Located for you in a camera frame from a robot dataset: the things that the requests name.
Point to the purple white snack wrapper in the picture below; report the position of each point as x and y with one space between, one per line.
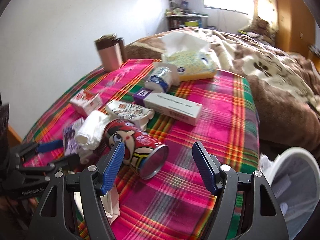
70 145

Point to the pink plaid tablecloth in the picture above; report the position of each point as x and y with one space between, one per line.
174 204

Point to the blue white wipes roll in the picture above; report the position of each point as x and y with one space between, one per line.
162 77

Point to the patterned paper cup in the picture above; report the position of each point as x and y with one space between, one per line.
138 115

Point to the yellow tissue pack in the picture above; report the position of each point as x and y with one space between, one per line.
190 57

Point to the white tissue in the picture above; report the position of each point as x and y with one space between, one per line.
90 134

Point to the grey wall shelf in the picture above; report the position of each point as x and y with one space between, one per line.
180 15

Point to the brown paw print blanket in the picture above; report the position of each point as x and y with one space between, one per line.
285 87

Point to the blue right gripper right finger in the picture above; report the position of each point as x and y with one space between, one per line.
206 165

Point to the white purple long box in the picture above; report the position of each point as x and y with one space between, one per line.
169 105

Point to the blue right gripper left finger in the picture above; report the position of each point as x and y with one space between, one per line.
109 166

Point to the pink brown tumbler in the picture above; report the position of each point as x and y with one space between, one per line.
111 50

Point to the wooden wardrobe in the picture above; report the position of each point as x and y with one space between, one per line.
297 25

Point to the white trash bin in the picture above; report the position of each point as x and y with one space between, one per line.
294 179

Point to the brown teddy bear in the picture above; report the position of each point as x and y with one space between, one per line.
262 28

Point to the cream paper bag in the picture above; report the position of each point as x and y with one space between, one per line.
110 203

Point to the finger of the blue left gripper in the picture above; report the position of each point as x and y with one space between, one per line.
49 146

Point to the red white small box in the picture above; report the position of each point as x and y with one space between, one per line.
84 102

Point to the red cartoon snack can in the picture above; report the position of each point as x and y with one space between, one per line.
144 154

